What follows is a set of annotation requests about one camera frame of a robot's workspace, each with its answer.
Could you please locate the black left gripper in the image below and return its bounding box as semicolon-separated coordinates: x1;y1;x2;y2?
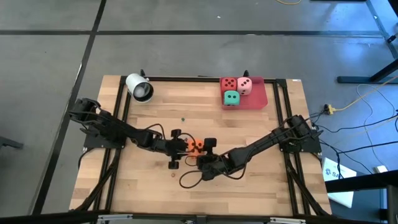
160;129;190;170

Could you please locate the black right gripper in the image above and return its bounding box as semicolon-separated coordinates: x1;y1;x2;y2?
197;138;228;181

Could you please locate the large orange foam die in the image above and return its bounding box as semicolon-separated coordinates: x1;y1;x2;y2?
186;139;205;156

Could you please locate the large teal foam die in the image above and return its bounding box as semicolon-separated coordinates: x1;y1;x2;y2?
223;90;241;106

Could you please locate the large red foam die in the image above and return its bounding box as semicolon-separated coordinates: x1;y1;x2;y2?
221;77;238;93

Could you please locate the pink translucent plastic bin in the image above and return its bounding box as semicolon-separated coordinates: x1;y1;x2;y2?
220;76;269;111

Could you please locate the large pink foam die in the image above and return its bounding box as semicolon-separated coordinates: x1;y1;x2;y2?
236;77;253;96

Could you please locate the white cylindrical container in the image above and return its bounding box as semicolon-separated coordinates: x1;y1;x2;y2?
125;73;155;103

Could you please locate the white printed cardboard box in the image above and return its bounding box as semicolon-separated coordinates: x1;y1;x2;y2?
322;157;358;208

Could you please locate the black metal beam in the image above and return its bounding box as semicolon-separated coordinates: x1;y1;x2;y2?
325;169;398;224

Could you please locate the grey chair base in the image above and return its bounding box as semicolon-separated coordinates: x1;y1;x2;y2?
0;136;24;150

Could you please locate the black aluminium table frame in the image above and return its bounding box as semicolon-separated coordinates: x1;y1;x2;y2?
70;68;332;218

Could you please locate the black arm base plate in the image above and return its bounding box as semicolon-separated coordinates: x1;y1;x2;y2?
278;123;322;154
83;124;129;149

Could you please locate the yellow extension cable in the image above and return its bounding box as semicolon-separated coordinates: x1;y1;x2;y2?
323;75;398;115

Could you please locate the black camera rig crossbar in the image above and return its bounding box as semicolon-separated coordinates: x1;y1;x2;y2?
0;210;398;224

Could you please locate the black floor cable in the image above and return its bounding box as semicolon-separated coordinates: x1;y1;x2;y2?
318;139;398;175

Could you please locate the black desk frame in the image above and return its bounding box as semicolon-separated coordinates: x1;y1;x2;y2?
337;0;398;84

